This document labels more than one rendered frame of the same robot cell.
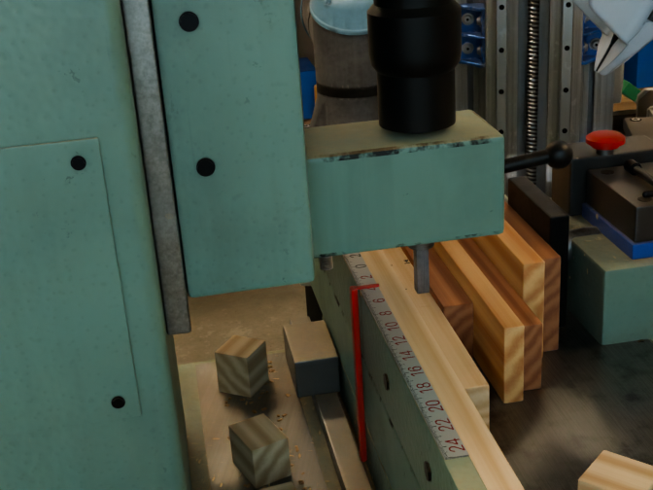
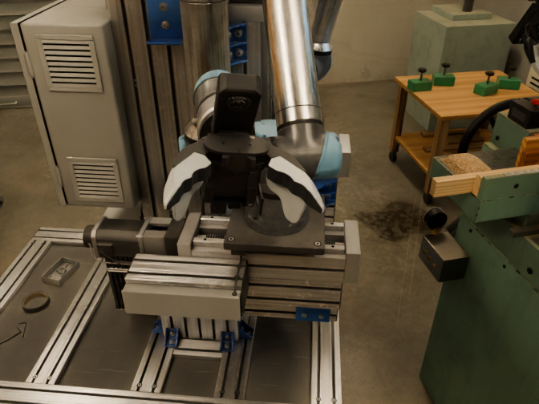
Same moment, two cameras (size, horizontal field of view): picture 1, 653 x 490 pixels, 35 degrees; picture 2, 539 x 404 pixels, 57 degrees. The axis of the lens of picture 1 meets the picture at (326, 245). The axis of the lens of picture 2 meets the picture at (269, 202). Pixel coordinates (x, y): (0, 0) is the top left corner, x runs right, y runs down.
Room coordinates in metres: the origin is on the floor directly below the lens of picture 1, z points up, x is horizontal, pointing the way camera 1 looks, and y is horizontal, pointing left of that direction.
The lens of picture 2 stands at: (1.51, 0.90, 1.50)
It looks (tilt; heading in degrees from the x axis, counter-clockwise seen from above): 33 degrees down; 266
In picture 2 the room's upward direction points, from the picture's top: straight up
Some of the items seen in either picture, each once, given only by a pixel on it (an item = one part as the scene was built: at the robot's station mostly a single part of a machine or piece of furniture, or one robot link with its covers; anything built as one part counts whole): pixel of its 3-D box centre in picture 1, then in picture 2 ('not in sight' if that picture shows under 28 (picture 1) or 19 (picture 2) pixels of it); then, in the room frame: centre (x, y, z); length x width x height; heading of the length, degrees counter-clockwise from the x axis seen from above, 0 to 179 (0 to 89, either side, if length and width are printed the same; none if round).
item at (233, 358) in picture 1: (242, 366); not in sight; (0.80, 0.08, 0.82); 0.03 x 0.03 x 0.04; 63
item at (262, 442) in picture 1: (259, 450); not in sight; (0.67, 0.06, 0.82); 0.04 x 0.03 x 0.03; 28
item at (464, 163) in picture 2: not in sight; (469, 163); (0.96, -0.11, 0.91); 0.12 x 0.09 x 0.03; 99
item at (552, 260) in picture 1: (511, 262); not in sight; (0.72, -0.14, 0.94); 0.16 x 0.01 x 0.07; 9
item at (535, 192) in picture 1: (572, 245); not in sight; (0.72, -0.19, 0.95); 0.09 x 0.07 x 0.09; 9
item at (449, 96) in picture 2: not in sight; (464, 126); (0.24, -1.55, 0.32); 0.66 x 0.57 x 0.64; 6
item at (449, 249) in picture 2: not in sight; (442, 256); (0.94, -0.17, 0.58); 0.12 x 0.08 x 0.08; 99
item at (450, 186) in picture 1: (390, 191); not in sight; (0.66, -0.05, 1.03); 0.14 x 0.07 x 0.09; 99
